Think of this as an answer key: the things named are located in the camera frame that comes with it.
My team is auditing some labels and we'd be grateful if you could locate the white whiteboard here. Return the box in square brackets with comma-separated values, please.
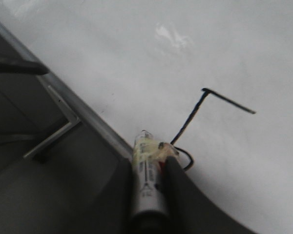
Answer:
[0, 0, 293, 234]

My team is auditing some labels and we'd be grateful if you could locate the grey aluminium whiteboard ledge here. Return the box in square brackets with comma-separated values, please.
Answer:
[0, 22, 132, 159]

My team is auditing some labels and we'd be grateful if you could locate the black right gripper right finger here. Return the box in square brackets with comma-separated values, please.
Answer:
[163, 156, 254, 234]

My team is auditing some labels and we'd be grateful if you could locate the white whiteboard marker with tape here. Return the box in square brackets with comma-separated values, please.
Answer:
[131, 130, 179, 226]

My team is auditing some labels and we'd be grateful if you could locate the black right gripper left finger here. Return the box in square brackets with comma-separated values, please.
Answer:
[0, 61, 49, 75]

